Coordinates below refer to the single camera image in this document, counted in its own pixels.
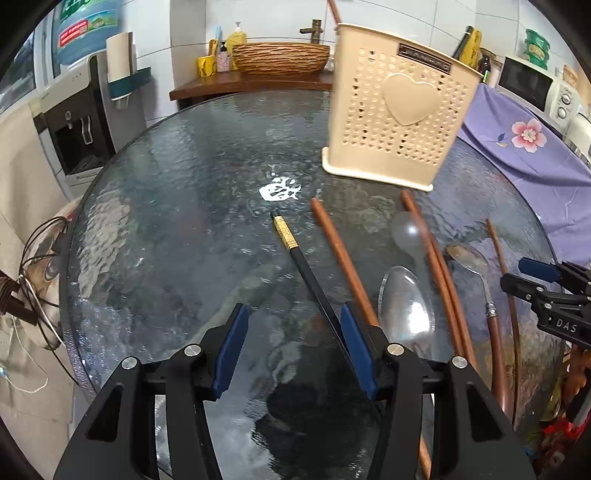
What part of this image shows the small translucent spoon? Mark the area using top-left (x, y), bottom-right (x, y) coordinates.
top-left (392, 211), bottom-right (435, 282)

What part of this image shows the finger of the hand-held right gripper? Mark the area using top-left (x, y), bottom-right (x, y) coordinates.
top-left (518, 257), bottom-right (591, 296)
top-left (501, 273), bottom-right (563, 309)

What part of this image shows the pile of colourful packets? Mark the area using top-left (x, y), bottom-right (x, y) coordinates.
top-left (526, 347), bottom-right (591, 462)

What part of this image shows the yellow soap pump bottle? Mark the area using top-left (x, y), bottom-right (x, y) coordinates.
top-left (225, 21), bottom-right (248, 47)

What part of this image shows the yellow roll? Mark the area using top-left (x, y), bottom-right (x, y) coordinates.
top-left (459, 27), bottom-right (484, 68)

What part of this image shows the purple floral cloth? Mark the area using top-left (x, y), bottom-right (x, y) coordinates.
top-left (457, 85), bottom-right (591, 269)

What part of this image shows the thin white cable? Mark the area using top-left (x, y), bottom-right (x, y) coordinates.
top-left (0, 318), bottom-right (49, 394)

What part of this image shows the shiny metal spoon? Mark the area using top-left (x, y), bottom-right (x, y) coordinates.
top-left (379, 265), bottom-right (435, 358)

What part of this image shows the teal cup holder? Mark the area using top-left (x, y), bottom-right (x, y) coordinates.
top-left (107, 67), bottom-right (152, 109)

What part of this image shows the white paper cup stack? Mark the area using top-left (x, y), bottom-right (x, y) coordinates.
top-left (106, 32), bottom-right (137, 100)

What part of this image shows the dark wooden counter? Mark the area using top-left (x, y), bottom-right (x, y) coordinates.
top-left (169, 69), bottom-right (335, 110)

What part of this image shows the dark brown wooden stick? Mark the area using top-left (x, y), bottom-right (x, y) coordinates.
top-left (0, 270), bottom-right (38, 325)

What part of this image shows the black chopstick with gold end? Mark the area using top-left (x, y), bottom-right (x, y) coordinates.
top-left (270, 211), bottom-right (346, 346)

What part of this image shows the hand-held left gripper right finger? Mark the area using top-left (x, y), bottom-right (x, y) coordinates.
top-left (340, 303), bottom-right (539, 480)

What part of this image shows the thin brown wooden chopstick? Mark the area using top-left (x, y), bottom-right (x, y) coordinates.
top-left (485, 218), bottom-right (522, 370)

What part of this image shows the tangle of black cables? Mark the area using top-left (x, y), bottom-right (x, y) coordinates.
top-left (18, 216), bottom-right (80, 385)

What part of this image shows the white round basin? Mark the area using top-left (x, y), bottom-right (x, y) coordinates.
top-left (22, 202), bottom-right (80, 352)

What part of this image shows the metal spoon with wooden handle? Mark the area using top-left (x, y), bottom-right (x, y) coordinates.
top-left (445, 243), bottom-right (513, 407)

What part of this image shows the beige perforated utensil holder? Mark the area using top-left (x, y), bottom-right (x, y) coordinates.
top-left (322, 22), bottom-right (483, 192)

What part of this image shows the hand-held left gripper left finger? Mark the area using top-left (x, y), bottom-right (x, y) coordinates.
top-left (53, 303), bottom-right (250, 480)

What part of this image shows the white microwave oven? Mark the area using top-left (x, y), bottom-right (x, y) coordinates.
top-left (496, 55), bottom-right (579, 131)

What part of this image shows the woven brown wash basin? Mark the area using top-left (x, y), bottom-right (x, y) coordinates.
top-left (231, 42), bottom-right (331, 76)

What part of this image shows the grey water dispenser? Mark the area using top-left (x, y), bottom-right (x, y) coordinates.
top-left (30, 53), bottom-right (149, 188)

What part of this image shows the stack of green noodle bowls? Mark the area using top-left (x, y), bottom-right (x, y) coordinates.
top-left (524, 28), bottom-right (551, 70)

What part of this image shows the bronze faucet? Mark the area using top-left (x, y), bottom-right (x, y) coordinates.
top-left (299, 19), bottom-right (324, 44)

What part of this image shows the blue water jug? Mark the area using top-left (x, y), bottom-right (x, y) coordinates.
top-left (55, 0), bottom-right (125, 65)

